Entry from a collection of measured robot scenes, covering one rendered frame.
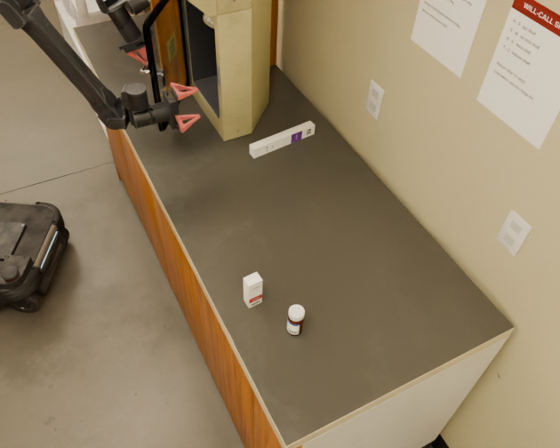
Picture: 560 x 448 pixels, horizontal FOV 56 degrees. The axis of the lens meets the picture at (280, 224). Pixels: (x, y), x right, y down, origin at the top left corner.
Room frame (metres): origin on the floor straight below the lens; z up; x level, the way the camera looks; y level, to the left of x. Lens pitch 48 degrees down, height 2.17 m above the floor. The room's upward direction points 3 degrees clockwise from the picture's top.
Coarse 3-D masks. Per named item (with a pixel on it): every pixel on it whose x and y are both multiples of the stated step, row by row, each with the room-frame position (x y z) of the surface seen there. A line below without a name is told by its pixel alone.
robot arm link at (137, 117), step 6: (132, 114) 1.21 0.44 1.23; (138, 114) 1.23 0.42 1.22; (144, 114) 1.23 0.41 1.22; (150, 114) 1.24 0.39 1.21; (132, 120) 1.22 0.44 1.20; (138, 120) 1.21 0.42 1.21; (144, 120) 1.22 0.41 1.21; (150, 120) 1.23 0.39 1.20; (138, 126) 1.21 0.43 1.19; (144, 126) 1.23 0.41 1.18
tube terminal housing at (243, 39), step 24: (216, 0) 1.47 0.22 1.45; (240, 0) 1.50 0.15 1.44; (264, 0) 1.64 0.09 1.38; (216, 24) 1.48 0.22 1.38; (240, 24) 1.50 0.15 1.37; (264, 24) 1.64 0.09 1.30; (216, 48) 1.49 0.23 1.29; (240, 48) 1.50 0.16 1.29; (264, 48) 1.65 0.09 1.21; (240, 72) 1.50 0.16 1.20; (264, 72) 1.65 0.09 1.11; (240, 96) 1.50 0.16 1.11; (264, 96) 1.66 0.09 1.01; (216, 120) 1.52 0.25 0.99; (240, 120) 1.50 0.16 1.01
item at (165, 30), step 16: (160, 0) 1.58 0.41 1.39; (176, 0) 1.69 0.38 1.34; (160, 16) 1.55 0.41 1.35; (176, 16) 1.68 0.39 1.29; (144, 32) 1.43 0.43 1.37; (160, 32) 1.53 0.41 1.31; (176, 32) 1.66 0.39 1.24; (160, 48) 1.51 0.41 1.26; (176, 48) 1.64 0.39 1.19; (160, 64) 1.50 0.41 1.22; (176, 64) 1.63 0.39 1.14; (160, 80) 1.48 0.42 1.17; (176, 80) 1.61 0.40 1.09; (160, 96) 1.46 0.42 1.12; (160, 128) 1.43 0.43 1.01
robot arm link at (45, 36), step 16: (0, 0) 1.21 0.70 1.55; (32, 0) 1.28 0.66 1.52; (16, 16) 1.19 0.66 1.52; (32, 16) 1.22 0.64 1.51; (32, 32) 1.22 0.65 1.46; (48, 32) 1.23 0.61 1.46; (48, 48) 1.22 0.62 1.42; (64, 48) 1.23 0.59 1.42; (64, 64) 1.22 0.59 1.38; (80, 64) 1.24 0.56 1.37; (80, 80) 1.22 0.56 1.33; (96, 80) 1.25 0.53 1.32; (96, 96) 1.22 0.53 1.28; (112, 96) 1.25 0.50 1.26; (96, 112) 1.21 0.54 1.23; (112, 112) 1.21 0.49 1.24; (112, 128) 1.21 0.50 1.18
